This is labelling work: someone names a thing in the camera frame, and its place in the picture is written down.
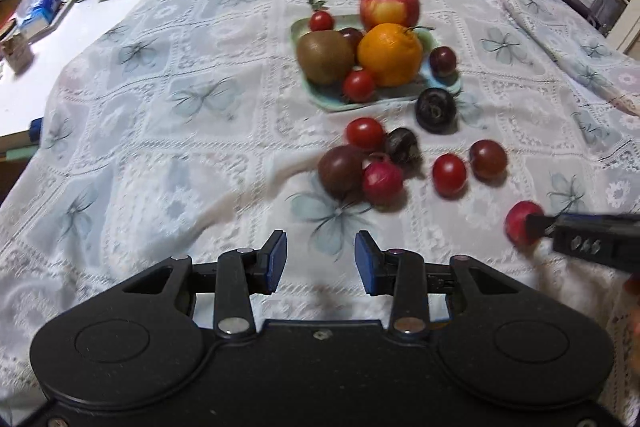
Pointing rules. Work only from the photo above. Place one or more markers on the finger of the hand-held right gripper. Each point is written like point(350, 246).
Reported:
point(590, 239)

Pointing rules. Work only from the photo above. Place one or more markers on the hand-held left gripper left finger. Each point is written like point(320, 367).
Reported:
point(277, 257)

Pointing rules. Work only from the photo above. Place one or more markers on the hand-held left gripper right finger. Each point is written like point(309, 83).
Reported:
point(364, 262)

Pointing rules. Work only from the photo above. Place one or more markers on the red radish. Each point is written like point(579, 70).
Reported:
point(382, 181)
point(519, 222)

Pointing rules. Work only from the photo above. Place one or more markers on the dark red plum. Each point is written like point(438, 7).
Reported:
point(488, 159)

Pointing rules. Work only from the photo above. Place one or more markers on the floral lace tablecloth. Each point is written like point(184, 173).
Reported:
point(200, 107)

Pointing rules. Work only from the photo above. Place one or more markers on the pale green plate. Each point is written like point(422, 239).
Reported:
point(400, 94)

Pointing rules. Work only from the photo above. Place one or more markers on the brown kiwi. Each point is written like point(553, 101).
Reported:
point(325, 57)

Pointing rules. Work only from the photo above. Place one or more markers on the orange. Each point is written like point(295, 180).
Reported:
point(390, 54)

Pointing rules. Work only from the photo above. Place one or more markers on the dark plum behind kiwi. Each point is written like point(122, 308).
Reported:
point(351, 37)

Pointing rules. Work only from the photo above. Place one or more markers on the red cherry tomato with stem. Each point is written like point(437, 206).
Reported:
point(321, 21)

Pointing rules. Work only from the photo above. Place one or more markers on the red apple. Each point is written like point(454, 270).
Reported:
point(390, 4)

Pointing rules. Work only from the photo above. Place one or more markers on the blue table corner guard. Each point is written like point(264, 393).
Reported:
point(35, 130)

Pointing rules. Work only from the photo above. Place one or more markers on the clear jar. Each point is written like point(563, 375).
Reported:
point(15, 51)

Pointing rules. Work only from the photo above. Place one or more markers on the blue tissue box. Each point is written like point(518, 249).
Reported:
point(37, 9)

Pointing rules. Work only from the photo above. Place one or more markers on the white wooden post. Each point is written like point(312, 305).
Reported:
point(625, 27)

